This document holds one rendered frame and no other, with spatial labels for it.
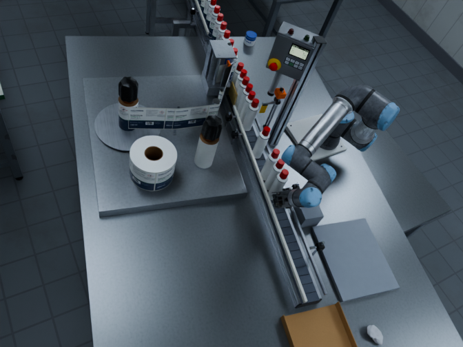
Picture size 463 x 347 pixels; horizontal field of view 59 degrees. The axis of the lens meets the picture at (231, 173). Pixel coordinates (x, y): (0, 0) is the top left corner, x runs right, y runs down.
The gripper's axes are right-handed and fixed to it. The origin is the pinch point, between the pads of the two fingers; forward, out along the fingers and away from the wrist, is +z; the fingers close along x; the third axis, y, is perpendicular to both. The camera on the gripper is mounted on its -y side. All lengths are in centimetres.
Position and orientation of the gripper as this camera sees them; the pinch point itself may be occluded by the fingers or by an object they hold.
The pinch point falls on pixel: (279, 198)
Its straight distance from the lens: 189.1
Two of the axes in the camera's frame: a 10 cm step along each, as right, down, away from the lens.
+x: 1.3, 9.9, -0.4
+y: -9.4, 1.1, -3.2
